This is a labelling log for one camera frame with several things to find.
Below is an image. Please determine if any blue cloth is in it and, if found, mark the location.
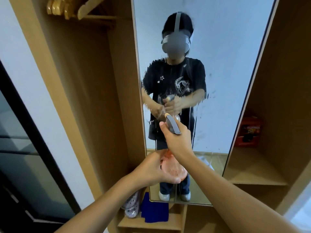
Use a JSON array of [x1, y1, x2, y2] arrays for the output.
[[141, 191, 169, 224]]

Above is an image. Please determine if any orange spray bottle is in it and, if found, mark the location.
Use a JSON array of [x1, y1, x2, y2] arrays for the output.
[[160, 113, 188, 183]]

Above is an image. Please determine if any wooden wardrobe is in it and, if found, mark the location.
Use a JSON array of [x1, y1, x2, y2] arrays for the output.
[[8, 0, 311, 233]]

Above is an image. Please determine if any red box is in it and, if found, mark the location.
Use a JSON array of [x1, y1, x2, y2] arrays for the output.
[[234, 116, 263, 148]]

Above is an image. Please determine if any grey dotted slipper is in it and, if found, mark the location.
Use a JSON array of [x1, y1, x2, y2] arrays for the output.
[[124, 200, 141, 218], [121, 190, 141, 210]]

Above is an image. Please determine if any tall framed mirror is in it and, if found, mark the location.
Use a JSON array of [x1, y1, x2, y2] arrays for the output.
[[131, 0, 280, 206]]

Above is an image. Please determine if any person's right hand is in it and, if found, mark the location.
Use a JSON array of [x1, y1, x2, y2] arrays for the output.
[[159, 118, 196, 165]]

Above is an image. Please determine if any person's left forearm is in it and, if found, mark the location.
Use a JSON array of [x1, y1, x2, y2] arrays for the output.
[[54, 172, 146, 233]]

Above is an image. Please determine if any person's left hand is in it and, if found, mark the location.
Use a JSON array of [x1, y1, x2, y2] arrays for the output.
[[130, 150, 181, 191]]

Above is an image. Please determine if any person's right forearm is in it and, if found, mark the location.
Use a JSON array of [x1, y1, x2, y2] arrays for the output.
[[181, 152, 302, 233]]

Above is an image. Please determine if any white bed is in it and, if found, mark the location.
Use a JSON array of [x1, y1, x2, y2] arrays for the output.
[[283, 188, 311, 232]]

